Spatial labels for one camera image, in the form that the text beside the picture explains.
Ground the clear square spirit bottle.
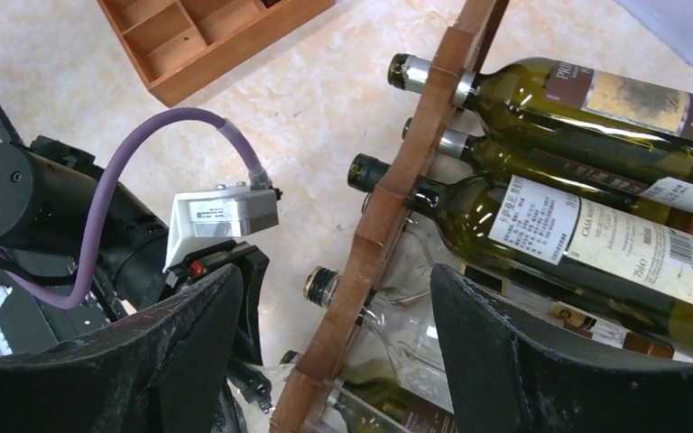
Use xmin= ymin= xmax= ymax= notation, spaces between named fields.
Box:
xmin=303 ymin=215 xmax=677 ymax=413

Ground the orange wooden compartment tray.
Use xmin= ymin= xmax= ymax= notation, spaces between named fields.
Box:
xmin=97 ymin=0 xmax=333 ymax=107

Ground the olive wine bottle grey cap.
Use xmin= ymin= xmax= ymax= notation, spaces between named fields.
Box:
xmin=298 ymin=377 xmax=459 ymax=433

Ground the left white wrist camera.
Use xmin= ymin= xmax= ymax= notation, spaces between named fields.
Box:
xmin=162 ymin=182 xmax=279 ymax=271

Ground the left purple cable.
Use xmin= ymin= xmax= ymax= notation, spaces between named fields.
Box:
xmin=0 ymin=107 xmax=273 ymax=310

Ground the dark wine bottle black cap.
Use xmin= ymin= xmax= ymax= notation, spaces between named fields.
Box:
xmin=346 ymin=153 xmax=693 ymax=363

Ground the dark green wine bottle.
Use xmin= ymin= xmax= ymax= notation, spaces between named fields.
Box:
xmin=386 ymin=52 xmax=693 ymax=160

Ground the brown wooden wine rack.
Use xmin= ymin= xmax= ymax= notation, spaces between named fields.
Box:
xmin=270 ymin=1 xmax=507 ymax=432

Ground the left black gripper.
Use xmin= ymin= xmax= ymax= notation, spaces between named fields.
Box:
xmin=163 ymin=239 xmax=270 ymax=365

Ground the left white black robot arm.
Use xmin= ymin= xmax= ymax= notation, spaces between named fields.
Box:
xmin=0 ymin=136 xmax=269 ymax=364

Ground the green wine bottle silver neck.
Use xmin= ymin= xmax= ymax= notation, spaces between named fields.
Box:
xmin=401 ymin=116 xmax=693 ymax=231

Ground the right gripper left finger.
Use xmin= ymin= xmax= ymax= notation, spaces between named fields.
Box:
xmin=0 ymin=264 xmax=243 ymax=432

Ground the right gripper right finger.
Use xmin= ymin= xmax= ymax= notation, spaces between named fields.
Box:
xmin=430 ymin=264 xmax=693 ymax=432

